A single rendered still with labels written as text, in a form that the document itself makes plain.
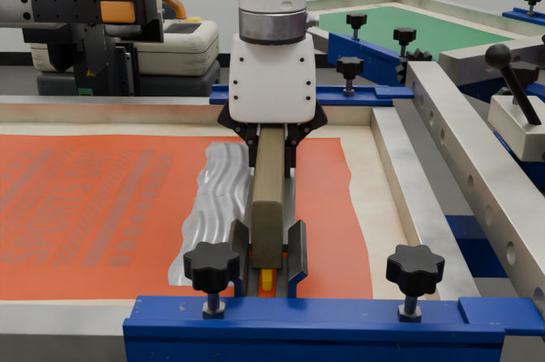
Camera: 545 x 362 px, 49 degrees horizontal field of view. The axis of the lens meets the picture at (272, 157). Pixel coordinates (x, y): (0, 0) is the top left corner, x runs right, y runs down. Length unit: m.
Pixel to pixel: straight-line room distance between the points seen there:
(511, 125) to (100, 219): 0.50
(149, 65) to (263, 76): 1.17
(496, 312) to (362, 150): 0.44
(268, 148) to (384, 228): 0.17
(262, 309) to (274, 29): 0.29
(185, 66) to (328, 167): 1.01
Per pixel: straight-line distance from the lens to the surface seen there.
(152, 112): 1.01
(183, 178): 0.82
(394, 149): 0.84
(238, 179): 0.80
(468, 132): 0.78
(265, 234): 0.56
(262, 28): 0.65
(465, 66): 1.12
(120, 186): 0.82
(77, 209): 0.78
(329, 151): 0.90
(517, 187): 0.66
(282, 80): 0.67
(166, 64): 1.81
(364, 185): 0.81
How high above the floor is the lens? 1.33
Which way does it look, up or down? 25 degrees down
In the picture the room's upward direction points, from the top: straight up
